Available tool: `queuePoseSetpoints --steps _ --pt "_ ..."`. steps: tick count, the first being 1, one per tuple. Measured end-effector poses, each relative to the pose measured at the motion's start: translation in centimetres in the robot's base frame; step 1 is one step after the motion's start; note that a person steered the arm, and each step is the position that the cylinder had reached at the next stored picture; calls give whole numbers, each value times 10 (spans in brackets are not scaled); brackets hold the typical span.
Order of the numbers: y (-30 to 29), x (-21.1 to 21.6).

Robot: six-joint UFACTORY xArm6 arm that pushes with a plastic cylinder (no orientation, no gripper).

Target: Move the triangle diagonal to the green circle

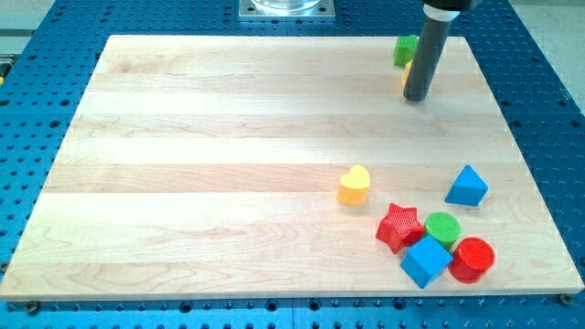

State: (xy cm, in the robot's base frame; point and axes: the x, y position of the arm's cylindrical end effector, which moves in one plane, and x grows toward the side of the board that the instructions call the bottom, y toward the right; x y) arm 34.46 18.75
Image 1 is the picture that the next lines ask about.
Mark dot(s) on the blue triangle block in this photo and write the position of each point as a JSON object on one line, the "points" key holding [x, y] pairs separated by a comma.
{"points": [[468, 189]]}

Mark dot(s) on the yellow heart block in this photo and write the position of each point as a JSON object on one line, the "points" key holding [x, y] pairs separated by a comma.
{"points": [[353, 186]]}

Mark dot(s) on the wooden board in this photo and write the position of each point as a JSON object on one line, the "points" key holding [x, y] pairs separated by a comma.
{"points": [[208, 168]]}

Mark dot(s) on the red star block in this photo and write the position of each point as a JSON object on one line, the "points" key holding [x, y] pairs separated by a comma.
{"points": [[400, 227]]}

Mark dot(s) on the yellow block behind rod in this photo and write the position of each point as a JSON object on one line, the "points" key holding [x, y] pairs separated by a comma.
{"points": [[406, 73]]}

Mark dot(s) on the green cylinder block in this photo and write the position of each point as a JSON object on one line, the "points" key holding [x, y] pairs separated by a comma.
{"points": [[444, 227]]}

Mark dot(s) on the blue cube block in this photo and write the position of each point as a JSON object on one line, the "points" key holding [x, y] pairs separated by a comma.
{"points": [[425, 261]]}

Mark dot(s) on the green star block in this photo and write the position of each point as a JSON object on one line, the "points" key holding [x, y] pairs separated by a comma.
{"points": [[405, 49]]}

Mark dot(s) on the red cylinder block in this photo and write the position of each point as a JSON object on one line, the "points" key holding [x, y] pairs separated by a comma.
{"points": [[472, 258]]}

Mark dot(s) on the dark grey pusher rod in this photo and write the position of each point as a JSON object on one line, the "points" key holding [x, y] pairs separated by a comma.
{"points": [[432, 38]]}

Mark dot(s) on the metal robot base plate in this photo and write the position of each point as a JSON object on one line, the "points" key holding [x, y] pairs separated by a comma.
{"points": [[286, 10]]}

